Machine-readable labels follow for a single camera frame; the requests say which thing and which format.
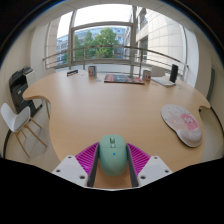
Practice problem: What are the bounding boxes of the red dark magazine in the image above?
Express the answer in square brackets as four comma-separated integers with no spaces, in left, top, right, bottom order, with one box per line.
[103,73,146,85]

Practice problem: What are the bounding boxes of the dark green door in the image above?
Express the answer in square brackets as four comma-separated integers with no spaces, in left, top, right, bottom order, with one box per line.
[205,67,216,102]

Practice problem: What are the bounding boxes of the green tree outside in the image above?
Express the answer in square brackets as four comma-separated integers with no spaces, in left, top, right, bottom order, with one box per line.
[73,27,120,60]

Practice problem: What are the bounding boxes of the white chair with wooden legs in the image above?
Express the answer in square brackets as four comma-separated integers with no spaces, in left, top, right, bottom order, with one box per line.
[0,102,48,159]

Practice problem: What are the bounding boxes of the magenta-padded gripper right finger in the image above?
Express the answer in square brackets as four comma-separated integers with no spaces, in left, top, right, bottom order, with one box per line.
[125,143,174,188]

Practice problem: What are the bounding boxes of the mint green computer mouse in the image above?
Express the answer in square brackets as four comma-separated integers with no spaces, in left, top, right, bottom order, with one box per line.
[98,134,129,177]

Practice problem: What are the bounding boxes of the white pink printed mouse pad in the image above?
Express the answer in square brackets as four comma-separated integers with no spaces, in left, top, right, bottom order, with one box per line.
[160,103,204,149]

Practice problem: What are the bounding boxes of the black upright speaker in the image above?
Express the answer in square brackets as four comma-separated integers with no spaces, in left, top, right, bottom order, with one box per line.
[169,63,179,84]

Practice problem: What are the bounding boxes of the light blue open book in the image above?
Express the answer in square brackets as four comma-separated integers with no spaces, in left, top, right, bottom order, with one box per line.
[150,76,177,88]

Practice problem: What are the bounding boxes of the metal balcony railing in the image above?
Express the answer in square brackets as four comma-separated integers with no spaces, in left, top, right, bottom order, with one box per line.
[42,44,189,81]

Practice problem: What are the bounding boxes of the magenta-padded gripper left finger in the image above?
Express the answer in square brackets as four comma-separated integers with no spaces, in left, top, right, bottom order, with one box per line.
[51,142,101,188]

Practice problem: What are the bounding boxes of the small dark flat device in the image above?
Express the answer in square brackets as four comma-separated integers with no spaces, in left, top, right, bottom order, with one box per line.
[66,69,79,78]

